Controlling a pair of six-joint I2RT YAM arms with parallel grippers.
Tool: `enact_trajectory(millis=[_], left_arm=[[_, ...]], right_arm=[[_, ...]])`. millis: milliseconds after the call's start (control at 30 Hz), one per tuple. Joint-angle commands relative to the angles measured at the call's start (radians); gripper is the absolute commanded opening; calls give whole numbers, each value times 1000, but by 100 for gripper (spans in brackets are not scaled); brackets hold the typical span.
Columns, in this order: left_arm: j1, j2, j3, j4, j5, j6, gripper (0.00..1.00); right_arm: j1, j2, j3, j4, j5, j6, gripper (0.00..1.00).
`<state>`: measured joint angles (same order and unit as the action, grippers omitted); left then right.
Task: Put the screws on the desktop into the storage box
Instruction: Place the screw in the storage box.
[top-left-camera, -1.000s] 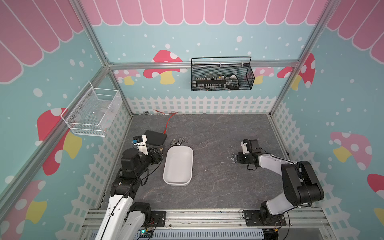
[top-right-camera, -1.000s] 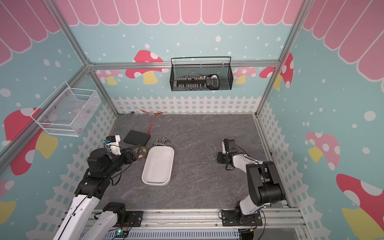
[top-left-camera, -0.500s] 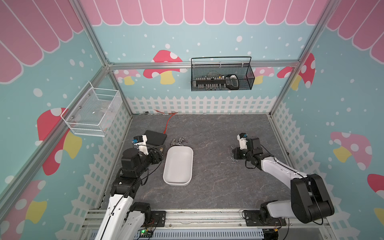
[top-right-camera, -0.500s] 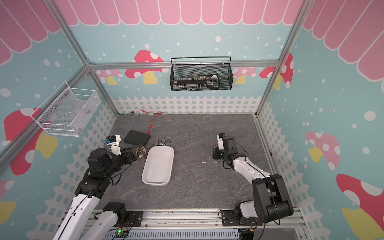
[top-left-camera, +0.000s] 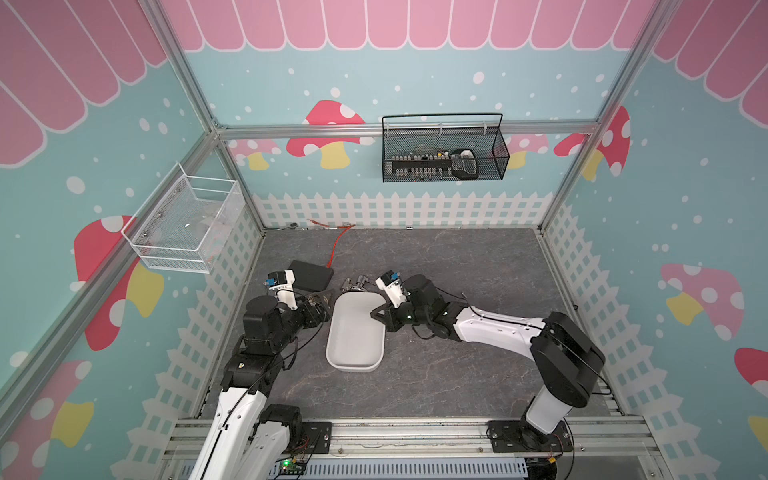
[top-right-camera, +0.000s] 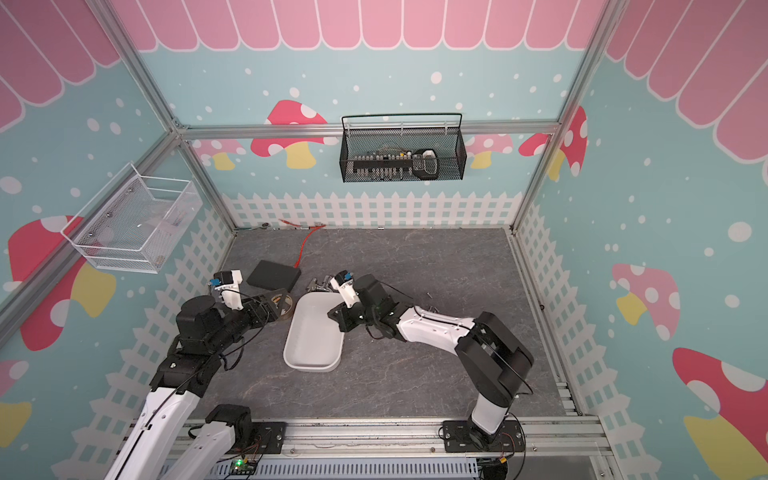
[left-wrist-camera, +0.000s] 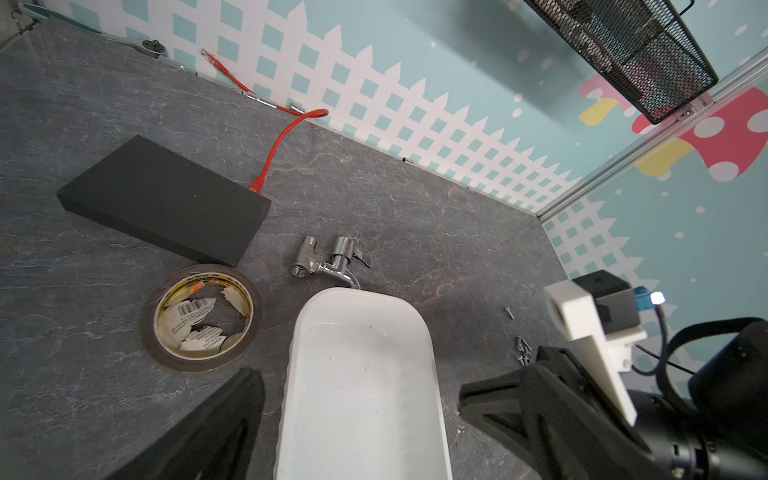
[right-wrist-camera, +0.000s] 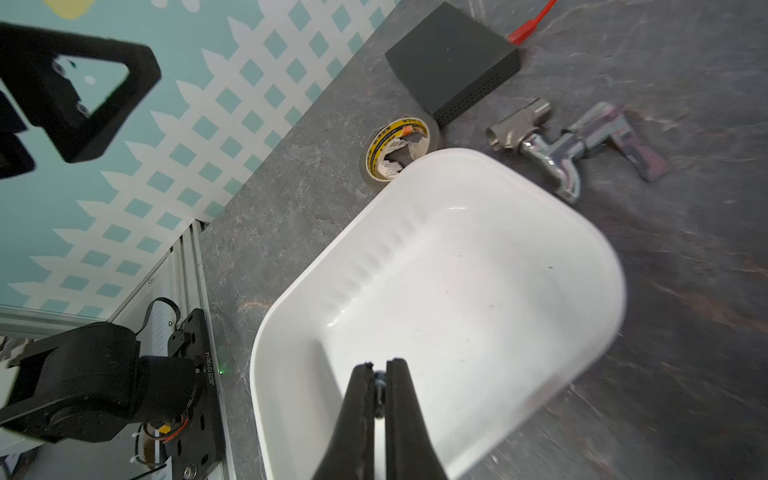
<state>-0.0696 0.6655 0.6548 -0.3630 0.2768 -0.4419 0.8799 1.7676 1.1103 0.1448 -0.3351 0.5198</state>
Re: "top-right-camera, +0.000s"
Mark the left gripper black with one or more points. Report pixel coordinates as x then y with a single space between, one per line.
272 312

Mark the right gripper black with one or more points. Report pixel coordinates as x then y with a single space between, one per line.
341 319

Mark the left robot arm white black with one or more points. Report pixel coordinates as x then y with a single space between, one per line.
208 331

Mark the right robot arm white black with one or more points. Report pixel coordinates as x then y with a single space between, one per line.
495 360

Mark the white plastic storage box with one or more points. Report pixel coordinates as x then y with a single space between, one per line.
314 343

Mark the black flat pad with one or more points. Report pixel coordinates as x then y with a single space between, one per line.
269 275

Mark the black power strip in basket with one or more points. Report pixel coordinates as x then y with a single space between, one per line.
398 166

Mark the green lit circuit board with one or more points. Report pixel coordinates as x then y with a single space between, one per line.
241 465

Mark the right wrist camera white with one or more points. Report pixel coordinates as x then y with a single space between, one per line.
342 282

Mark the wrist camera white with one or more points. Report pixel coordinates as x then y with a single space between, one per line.
342 282
224 286

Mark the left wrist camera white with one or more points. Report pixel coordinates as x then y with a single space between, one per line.
224 286

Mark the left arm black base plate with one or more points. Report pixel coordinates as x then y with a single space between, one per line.
257 438

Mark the white wire mesh basket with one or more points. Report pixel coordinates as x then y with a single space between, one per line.
134 222

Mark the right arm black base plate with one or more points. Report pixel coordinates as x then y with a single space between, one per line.
461 436

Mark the black wire mesh basket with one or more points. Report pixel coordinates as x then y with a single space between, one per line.
442 132

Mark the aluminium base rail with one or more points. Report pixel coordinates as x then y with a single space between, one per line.
405 447

